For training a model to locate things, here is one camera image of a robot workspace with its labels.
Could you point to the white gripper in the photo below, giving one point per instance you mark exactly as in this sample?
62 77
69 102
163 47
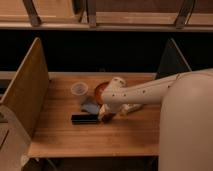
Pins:
124 109

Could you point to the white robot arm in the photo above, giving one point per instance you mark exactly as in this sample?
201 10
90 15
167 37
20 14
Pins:
186 116

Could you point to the blue cloth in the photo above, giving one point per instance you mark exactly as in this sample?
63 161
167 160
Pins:
90 106

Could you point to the orange bowl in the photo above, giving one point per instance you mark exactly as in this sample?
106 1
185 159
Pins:
98 92

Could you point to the black rectangular box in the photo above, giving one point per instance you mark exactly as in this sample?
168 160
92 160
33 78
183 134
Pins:
84 119

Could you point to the clear plastic cup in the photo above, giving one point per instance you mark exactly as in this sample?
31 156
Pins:
80 91

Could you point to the left wooden side panel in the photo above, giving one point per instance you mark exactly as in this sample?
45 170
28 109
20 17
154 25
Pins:
23 99

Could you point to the wooden shelf frame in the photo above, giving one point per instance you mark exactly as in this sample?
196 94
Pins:
108 15

